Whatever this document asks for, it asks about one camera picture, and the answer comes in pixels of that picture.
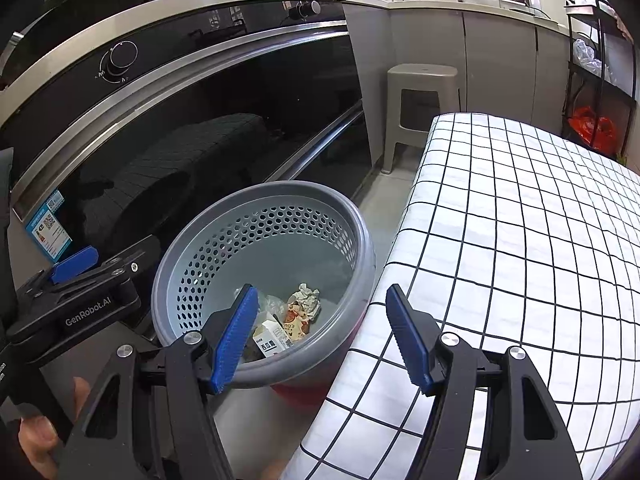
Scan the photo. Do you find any clear crumpled plastic bag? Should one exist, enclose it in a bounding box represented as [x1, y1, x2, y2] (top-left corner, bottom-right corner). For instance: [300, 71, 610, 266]
[572, 37, 608, 73]

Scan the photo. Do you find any orange plastic bag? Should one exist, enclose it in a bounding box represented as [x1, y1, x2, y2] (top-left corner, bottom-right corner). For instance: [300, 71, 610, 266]
[570, 106, 618, 153]

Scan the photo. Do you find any black built-in oven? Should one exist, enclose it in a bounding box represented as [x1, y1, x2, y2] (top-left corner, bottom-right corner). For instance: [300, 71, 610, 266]
[0, 0, 368, 346]

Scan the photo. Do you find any white paper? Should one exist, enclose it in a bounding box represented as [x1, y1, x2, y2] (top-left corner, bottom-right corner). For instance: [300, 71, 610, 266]
[290, 283, 322, 318]

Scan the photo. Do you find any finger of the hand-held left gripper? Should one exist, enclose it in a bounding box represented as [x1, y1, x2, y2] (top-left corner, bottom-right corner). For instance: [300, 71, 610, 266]
[50, 246, 98, 285]
[15, 234, 162, 306]

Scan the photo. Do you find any black metal shelf rack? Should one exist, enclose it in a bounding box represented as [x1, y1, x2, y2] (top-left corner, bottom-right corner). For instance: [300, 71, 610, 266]
[562, 0, 640, 161]

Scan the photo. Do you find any blue label sticker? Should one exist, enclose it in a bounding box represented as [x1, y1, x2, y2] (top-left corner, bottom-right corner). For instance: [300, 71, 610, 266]
[25, 191, 72, 263]

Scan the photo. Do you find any clear plastic bag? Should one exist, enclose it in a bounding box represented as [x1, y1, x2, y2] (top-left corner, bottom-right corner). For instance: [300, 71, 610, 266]
[572, 37, 608, 73]
[257, 292, 288, 321]

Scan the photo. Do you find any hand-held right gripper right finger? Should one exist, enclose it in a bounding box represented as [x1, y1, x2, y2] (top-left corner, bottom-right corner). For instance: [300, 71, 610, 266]
[385, 284, 585, 480]

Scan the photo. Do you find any grey perforated basket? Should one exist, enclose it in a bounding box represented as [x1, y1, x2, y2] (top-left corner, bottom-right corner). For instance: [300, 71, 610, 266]
[151, 180, 377, 406]

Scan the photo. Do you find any person's left hand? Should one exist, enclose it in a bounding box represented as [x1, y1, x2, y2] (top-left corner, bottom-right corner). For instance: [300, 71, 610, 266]
[19, 376, 92, 480]

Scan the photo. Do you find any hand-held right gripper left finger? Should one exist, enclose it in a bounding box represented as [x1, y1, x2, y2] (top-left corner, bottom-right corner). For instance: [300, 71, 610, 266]
[59, 284, 261, 480]

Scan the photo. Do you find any grey plastic stool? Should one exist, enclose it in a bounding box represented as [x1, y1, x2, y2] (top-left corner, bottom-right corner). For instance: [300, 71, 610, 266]
[382, 63, 463, 176]

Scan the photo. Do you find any large black oven knob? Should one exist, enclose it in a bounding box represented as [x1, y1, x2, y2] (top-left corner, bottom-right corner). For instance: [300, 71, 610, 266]
[102, 40, 138, 76]

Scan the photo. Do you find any printed snack wrapper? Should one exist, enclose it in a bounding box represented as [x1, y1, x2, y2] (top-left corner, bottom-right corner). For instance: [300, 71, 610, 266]
[282, 302, 313, 343]

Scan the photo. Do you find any grey kitchen cabinet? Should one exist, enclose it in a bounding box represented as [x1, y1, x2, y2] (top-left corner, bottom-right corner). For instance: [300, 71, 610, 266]
[345, 0, 571, 176]

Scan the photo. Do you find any green white carton box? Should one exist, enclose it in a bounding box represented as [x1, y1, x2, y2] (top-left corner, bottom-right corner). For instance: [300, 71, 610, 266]
[251, 312, 292, 359]

